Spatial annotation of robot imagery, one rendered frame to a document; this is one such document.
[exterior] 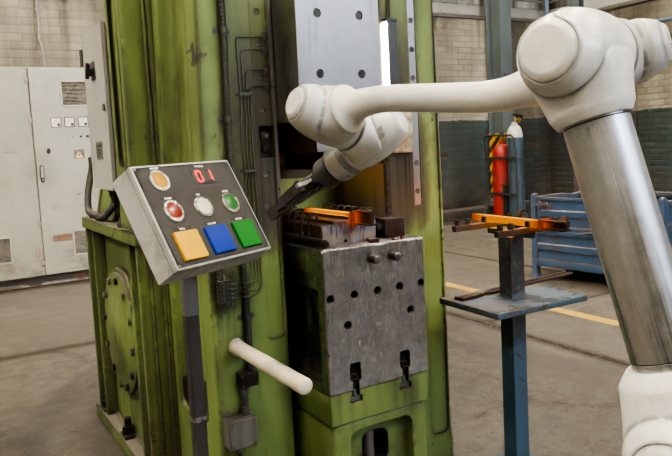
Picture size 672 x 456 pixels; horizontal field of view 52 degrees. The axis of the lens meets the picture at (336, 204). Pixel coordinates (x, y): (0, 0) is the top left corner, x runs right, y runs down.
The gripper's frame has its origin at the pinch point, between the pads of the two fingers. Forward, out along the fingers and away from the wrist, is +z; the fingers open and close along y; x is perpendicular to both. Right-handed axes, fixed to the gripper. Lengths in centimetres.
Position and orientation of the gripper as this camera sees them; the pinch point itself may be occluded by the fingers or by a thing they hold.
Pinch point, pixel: (278, 209)
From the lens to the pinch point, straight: 173.4
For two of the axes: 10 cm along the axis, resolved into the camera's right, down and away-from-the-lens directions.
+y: 5.6, -1.0, 8.2
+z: -6.9, 4.9, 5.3
